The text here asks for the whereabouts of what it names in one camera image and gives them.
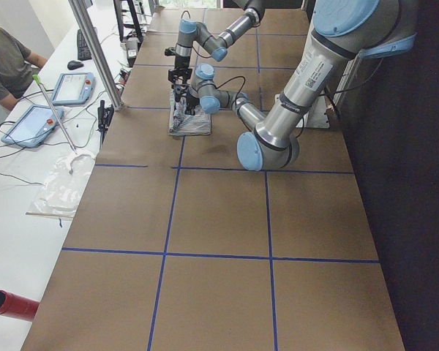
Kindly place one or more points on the white side desk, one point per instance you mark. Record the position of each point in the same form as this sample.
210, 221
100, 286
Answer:
29, 244

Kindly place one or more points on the black tool on desk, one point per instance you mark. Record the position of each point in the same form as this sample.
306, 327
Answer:
104, 118

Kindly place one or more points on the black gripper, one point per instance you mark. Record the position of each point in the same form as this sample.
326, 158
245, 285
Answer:
180, 65
191, 103

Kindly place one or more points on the blue teach pendant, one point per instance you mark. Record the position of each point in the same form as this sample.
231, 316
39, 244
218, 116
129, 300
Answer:
31, 128
73, 88

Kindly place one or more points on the far blue teach pendant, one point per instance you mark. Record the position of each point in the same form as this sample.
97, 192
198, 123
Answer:
73, 88

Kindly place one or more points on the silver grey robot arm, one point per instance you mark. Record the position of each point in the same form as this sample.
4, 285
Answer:
217, 47
339, 32

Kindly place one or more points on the black computer mouse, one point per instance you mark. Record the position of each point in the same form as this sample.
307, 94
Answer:
73, 64

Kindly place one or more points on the metal rod with green tip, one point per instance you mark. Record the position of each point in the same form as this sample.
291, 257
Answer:
36, 78

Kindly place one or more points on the near blue teach pendant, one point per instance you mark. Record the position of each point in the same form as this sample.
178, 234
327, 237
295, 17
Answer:
31, 128

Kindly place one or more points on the red cylinder tube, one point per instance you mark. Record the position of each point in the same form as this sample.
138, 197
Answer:
18, 307

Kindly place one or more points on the aluminium extrusion frame post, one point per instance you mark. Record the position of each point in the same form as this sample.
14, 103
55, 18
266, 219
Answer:
86, 26

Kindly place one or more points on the seated person in grey shirt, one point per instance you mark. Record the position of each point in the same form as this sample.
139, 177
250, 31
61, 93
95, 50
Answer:
18, 65

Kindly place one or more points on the navy white striped polo shirt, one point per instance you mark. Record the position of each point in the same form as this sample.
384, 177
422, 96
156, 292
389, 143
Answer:
182, 123

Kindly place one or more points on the clear plastic bag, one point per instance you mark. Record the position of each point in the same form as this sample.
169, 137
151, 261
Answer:
62, 190

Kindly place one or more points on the black keyboard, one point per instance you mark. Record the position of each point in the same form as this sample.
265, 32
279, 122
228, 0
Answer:
83, 51

